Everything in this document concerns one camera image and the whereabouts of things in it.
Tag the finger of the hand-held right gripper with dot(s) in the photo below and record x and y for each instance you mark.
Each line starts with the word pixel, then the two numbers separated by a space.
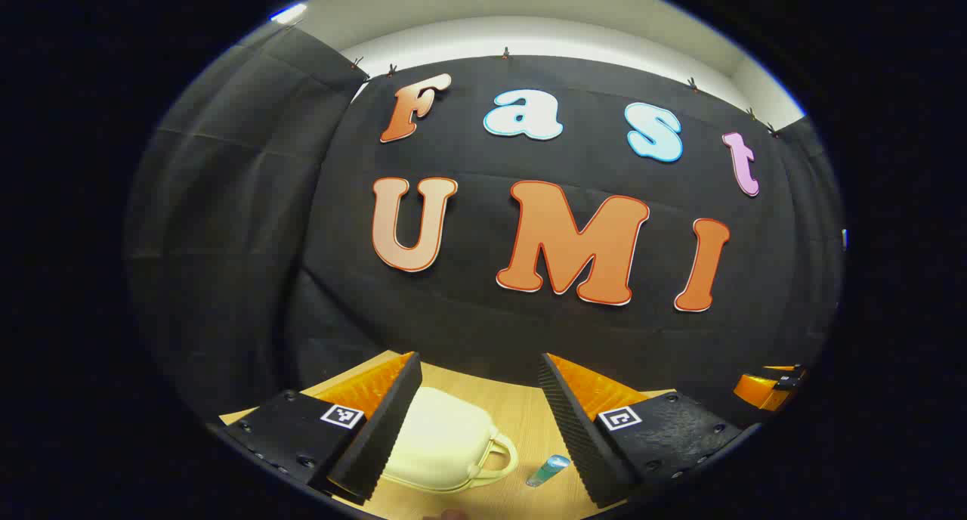
pixel 755 390

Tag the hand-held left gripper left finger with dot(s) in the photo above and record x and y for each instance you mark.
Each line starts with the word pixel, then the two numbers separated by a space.
pixel 378 437

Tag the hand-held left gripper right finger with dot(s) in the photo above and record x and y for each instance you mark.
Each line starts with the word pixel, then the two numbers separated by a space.
pixel 578 437

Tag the ceiling light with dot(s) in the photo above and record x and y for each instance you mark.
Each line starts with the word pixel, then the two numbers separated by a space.
pixel 289 13

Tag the blue capped tube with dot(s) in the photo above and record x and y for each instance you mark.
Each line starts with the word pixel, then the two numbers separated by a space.
pixel 548 471

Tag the cream yellow suitcase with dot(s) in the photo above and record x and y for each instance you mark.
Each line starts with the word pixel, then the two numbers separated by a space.
pixel 438 444

